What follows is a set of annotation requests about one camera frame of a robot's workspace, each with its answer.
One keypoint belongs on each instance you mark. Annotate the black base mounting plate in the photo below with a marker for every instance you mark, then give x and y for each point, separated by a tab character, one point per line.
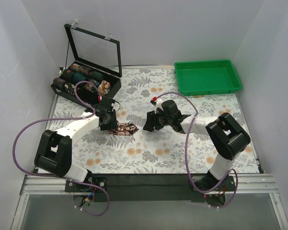
146	187

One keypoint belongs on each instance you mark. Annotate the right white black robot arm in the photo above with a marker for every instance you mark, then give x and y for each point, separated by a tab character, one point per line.
226	134

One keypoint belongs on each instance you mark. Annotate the rolled black floral tie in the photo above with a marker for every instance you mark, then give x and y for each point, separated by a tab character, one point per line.
70	88

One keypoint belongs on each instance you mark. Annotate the rolled navy floral tie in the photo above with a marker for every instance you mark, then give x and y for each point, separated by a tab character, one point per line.
92	85

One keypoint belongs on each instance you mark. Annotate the black floral necktie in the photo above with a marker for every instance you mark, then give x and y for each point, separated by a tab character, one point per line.
124	129

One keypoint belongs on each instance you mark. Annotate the rolled brown patterned tie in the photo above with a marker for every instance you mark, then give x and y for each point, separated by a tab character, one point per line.
81	69

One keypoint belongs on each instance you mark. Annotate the aluminium frame rail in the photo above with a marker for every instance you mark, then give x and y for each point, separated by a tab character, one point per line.
250	202

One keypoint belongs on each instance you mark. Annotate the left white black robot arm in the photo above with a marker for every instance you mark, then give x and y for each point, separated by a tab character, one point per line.
54	153

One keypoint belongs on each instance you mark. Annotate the green plastic tray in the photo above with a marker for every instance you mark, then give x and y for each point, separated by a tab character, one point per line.
207	77

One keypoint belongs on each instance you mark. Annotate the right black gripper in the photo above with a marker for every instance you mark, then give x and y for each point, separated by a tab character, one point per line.
151	120

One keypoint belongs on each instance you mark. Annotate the rolled cream red tie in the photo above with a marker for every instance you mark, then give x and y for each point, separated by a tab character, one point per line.
104	87

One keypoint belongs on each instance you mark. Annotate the black tie display box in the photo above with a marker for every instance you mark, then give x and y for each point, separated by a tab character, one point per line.
96	69

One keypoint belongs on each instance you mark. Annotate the rolled teal tie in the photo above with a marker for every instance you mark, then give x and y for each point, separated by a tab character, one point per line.
78	77

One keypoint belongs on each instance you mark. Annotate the floral patterned table mat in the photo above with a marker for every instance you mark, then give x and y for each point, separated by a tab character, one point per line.
163	151

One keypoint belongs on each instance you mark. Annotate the rolled dark purple tie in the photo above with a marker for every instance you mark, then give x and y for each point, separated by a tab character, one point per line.
58	83

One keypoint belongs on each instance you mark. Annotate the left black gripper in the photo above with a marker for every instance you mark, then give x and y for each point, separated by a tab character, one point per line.
111	123

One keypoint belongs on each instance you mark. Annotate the rolled dark green tie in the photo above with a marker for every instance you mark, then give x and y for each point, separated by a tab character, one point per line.
97	76

